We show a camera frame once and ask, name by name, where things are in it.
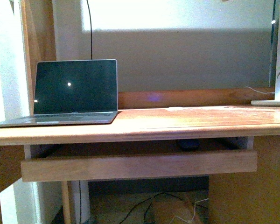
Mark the dark grey computer mouse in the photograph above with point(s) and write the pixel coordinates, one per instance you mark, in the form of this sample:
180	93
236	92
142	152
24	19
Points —
188	144

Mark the wooden keyboard drawer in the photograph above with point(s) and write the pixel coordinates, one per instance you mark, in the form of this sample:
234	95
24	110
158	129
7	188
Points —
136	160

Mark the wooden desk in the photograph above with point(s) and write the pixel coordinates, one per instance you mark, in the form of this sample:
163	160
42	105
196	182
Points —
183	70

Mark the silver open laptop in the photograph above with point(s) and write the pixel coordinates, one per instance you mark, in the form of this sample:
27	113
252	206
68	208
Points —
73	93

